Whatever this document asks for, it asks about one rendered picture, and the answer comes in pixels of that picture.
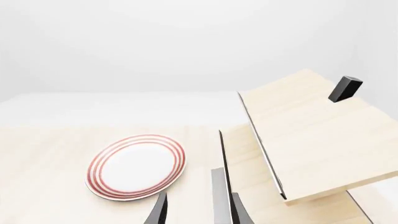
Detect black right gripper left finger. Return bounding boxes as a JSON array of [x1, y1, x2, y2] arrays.
[[143, 192, 169, 224]]

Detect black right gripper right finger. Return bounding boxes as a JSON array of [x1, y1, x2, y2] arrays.
[[231, 192, 254, 224]]

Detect pale wooden cabinet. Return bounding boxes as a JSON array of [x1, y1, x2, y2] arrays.
[[218, 68, 398, 224]]

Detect white plate with red rings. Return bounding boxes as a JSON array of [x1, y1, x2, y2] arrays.
[[84, 134, 187, 202]]

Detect small black block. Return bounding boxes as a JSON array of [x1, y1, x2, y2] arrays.
[[327, 75, 364, 104]]

